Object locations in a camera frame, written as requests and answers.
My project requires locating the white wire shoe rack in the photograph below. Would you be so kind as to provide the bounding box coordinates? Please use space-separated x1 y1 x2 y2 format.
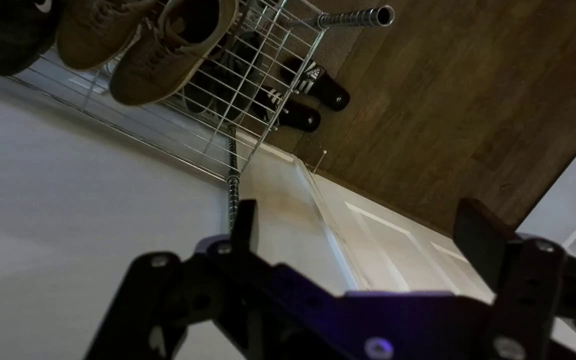
12 0 332 184

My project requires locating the white panelled door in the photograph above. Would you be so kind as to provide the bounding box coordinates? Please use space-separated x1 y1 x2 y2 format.
295 163 498 305

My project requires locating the black white-striped slide sandal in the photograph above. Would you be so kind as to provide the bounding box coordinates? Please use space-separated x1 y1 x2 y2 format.
254 87 325 135
278 57 353 115

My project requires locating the white door frame trim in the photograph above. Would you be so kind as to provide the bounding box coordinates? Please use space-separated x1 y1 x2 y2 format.
235 131 365 296

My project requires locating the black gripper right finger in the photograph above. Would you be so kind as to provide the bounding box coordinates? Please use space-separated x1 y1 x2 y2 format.
453 196 576 360

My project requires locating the brown suede shoe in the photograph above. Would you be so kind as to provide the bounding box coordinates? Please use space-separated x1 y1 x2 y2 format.
54 0 165 72
108 0 240 108

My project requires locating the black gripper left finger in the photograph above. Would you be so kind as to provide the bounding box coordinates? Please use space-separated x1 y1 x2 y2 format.
84 198 285 360

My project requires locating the black sneaker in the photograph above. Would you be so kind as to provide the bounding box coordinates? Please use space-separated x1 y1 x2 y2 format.
0 0 65 79

